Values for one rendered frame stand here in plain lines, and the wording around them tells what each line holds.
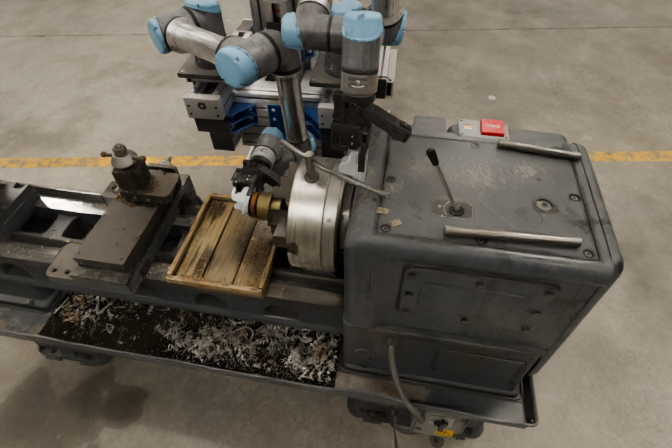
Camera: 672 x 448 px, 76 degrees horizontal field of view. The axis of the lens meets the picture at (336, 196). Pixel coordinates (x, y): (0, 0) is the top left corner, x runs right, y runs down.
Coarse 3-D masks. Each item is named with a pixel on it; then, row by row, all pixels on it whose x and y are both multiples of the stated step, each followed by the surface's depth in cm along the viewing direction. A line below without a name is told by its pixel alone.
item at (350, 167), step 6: (354, 150) 93; (354, 156) 93; (366, 156) 94; (348, 162) 94; (354, 162) 94; (342, 168) 95; (348, 168) 95; (354, 168) 95; (348, 174) 96; (354, 174) 96; (360, 174) 94; (360, 180) 96
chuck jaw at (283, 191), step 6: (294, 162) 119; (294, 168) 120; (288, 174) 120; (294, 174) 120; (282, 180) 121; (288, 180) 120; (276, 186) 122; (282, 186) 121; (288, 186) 121; (276, 192) 121; (282, 192) 121; (288, 192) 121; (288, 198) 121
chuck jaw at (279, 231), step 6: (270, 210) 120; (276, 210) 120; (282, 210) 120; (270, 216) 118; (276, 216) 118; (282, 216) 118; (270, 222) 119; (276, 222) 116; (282, 222) 116; (276, 228) 114; (282, 228) 114; (276, 234) 112; (282, 234) 112; (276, 240) 112; (282, 240) 112; (276, 246) 114; (282, 246) 113; (288, 246) 111; (294, 246) 111; (294, 252) 112
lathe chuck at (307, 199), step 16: (304, 160) 115; (320, 160) 115; (304, 176) 110; (320, 176) 110; (304, 192) 108; (320, 192) 107; (288, 208) 107; (304, 208) 107; (320, 208) 106; (288, 224) 108; (304, 224) 107; (320, 224) 106; (288, 240) 109; (304, 240) 108; (320, 240) 107; (288, 256) 113; (304, 256) 111; (320, 256) 110
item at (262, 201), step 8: (256, 192) 123; (264, 192) 123; (272, 192) 122; (256, 200) 121; (264, 200) 120; (272, 200) 121; (280, 200) 121; (248, 208) 121; (256, 208) 121; (264, 208) 120; (272, 208) 121; (280, 208) 121; (256, 216) 123; (264, 216) 121
